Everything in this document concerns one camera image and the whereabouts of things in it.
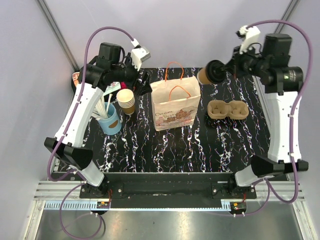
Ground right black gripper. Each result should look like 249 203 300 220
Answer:
222 42 269 80

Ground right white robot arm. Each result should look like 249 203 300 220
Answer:
227 33 309 199

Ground black coffee cup lid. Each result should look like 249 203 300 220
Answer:
205 60 226 84

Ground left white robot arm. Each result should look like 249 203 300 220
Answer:
44 40 151 198

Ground colourful rabbit print cloth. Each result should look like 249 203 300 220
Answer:
71 72 121 96

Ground stack of brown cup carriers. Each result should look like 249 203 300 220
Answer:
207 100 249 120

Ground aluminium frame rail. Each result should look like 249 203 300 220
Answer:
24 181 317 240

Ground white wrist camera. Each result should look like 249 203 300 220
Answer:
236 25 261 55
130 38 151 71

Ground red folded cloth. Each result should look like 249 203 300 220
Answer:
120 82 128 89

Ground stack of paper coffee cups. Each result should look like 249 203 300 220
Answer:
116 89 135 115

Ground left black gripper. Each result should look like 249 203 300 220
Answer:
111 52 153 96

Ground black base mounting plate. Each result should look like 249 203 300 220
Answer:
79 172 257 211

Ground light blue straw holder cup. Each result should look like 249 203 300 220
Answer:
97 103 122 135

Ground single brown paper cup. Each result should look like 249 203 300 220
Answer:
196 67 212 85

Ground beige paper takeout bag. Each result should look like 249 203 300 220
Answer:
150 68 201 131

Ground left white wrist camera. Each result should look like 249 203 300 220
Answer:
130 38 151 71

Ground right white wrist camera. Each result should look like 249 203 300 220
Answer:
236 25 261 55

